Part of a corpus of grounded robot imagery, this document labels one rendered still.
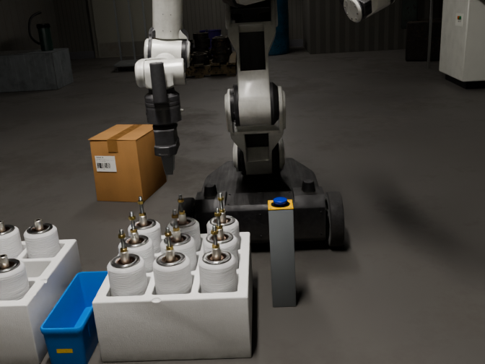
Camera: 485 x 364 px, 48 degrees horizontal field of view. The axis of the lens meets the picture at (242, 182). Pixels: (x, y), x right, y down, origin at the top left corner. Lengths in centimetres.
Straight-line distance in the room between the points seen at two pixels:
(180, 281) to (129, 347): 22
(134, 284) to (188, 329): 18
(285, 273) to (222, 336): 29
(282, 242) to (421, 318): 44
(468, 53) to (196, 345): 403
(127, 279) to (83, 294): 36
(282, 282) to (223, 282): 28
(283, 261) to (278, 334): 20
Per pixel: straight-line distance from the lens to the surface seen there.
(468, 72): 507
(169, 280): 139
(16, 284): 153
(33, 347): 156
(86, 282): 174
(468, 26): 502
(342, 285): 177
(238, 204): 190
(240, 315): 139
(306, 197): 190
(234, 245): 149
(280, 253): 157
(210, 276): 138
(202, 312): 140
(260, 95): 177
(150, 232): 162
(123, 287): 143
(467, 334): 161
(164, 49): 161
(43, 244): 172
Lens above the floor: 88
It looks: 19 degrees down
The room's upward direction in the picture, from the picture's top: 3 degrees counter-clockwise
